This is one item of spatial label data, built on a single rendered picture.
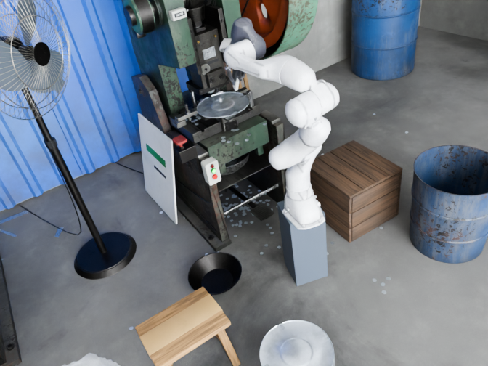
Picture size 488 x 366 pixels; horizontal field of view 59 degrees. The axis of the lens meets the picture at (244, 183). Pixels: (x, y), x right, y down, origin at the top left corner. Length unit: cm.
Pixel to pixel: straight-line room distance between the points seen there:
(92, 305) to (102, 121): 149
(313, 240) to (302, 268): 18
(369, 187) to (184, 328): 121
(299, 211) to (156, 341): 83
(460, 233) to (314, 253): 72
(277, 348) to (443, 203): 104
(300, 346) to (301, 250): 54
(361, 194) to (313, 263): 45
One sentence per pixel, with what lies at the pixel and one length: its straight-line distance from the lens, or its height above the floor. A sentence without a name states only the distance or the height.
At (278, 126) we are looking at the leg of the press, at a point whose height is 61.
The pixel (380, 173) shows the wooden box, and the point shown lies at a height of 35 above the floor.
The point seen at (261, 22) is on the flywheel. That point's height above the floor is 111.
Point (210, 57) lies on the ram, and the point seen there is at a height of 104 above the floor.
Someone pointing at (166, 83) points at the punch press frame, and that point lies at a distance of 255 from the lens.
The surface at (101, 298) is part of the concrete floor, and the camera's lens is 263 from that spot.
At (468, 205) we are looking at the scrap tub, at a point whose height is 42.
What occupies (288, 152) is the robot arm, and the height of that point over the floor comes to 84.
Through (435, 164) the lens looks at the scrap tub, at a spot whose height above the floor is 37.
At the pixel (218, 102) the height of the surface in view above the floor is 79.
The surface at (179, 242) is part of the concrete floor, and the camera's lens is 275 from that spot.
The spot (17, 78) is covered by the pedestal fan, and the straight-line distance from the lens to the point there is 210.
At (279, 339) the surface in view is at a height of 28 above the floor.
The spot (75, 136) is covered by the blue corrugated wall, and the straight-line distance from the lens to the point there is 350.
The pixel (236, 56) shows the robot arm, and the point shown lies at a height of 122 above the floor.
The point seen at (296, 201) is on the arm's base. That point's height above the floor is 55.
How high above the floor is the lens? 185
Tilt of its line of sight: 37 degrees down
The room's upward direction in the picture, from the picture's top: 10 degrees counter-clockwise
